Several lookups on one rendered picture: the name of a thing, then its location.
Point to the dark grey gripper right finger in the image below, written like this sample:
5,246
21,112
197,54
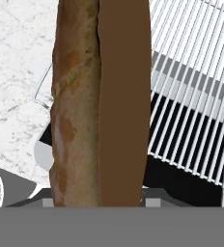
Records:
152,195

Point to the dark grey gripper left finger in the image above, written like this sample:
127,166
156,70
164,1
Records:
47,197

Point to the brown baguette bread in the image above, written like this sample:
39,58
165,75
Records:
117,106

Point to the black toaster oven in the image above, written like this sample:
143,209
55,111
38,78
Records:
181,188

